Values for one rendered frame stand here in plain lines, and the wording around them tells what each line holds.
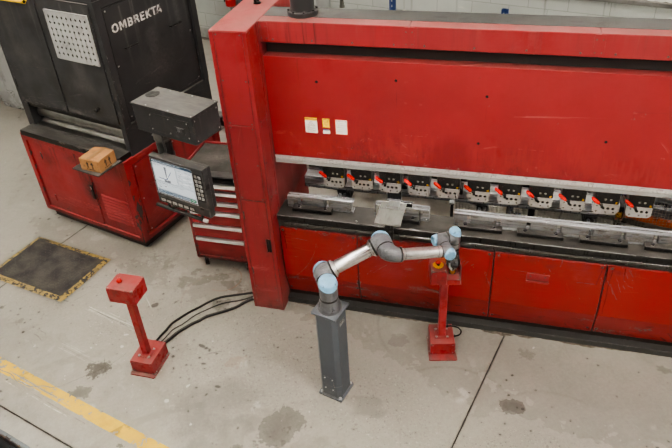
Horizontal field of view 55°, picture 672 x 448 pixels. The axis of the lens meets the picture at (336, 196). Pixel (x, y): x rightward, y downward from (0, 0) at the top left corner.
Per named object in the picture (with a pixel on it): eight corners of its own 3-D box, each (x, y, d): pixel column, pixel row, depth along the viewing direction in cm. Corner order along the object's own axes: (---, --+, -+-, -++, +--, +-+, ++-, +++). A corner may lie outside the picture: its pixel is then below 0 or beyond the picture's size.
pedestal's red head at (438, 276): (430, 285, 436) (431, 265, 426) (428, 269, 450) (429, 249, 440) (460, 284, 435) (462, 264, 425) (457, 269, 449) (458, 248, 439)
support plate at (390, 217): (374, 224, 442) (373, 222, 441) (381, 202, 462) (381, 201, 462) (400, 227, 437) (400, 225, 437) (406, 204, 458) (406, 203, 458)
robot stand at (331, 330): (341, 403, 441) (335, 321, 398) (318, 393, 449) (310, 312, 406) (354, 384, 454) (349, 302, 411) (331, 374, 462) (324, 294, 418)
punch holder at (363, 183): (351, 188, 459) (350, 169, 450) (354, 182, 466) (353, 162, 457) (372, 191, 456) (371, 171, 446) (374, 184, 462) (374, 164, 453)
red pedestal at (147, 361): (129, 374, 472) (100, 289, 426) (146, 348, 492) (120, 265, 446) (154, 379, 468) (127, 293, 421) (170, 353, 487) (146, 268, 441)
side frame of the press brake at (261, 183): (254, 306, 524) (207, 30, 395) (287, 241, 591) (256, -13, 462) (284, 310, 518) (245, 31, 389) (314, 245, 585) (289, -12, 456)
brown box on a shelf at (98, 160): (72, 169, 526) (67, 155, 519) (96, 154, 545) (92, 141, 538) (98, 177, 513) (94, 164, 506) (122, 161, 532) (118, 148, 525)
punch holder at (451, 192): (436, 197, 445) (437, 177, 435) (438, 190, 451) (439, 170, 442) (458, 199, 441) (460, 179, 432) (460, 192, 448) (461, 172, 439)
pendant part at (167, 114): (157, 213, 447) (128, 101, 399) (181, 195, 464) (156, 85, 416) (214, 233, 424) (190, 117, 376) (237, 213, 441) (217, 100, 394)
